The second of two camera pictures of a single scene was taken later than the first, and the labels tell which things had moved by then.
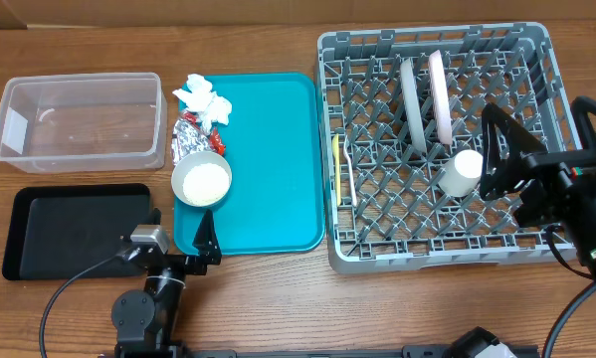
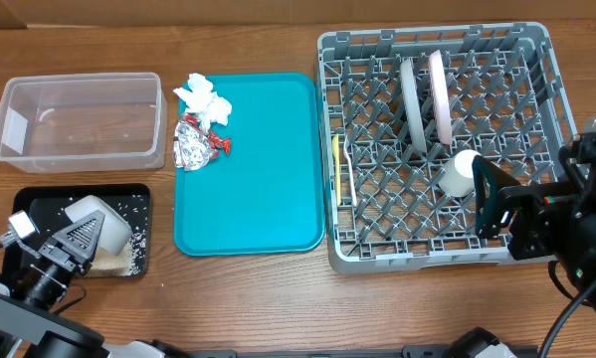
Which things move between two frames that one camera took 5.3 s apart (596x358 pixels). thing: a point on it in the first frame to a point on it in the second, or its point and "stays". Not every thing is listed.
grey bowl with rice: x=201 y=179 to x=116 y=236
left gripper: x=207 y=252 to x=64 y=243
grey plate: x=411 y=91 stays
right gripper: x=529 y=169 to x=489 y=199
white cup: x=461 y=175 stays
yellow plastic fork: x=336 y=154 stays
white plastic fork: x=349 y=173 stays
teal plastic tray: x=275 y=149 stays
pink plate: x=441 y=97 stays
